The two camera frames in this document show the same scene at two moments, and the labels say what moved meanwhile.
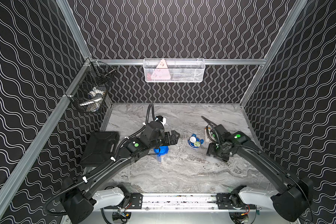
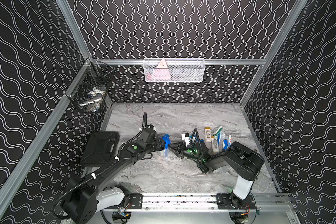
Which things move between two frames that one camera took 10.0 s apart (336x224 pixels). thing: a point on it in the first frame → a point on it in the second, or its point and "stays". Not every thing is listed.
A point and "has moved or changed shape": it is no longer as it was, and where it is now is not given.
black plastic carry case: x=101 y=148 stays
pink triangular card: x=161 y=72 stays
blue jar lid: x=201 y=141 stays
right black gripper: x=209 y=150 → x=180 y=151
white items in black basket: x=93 y=104 stays
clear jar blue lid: x=161 y=153 has moved or changed shape
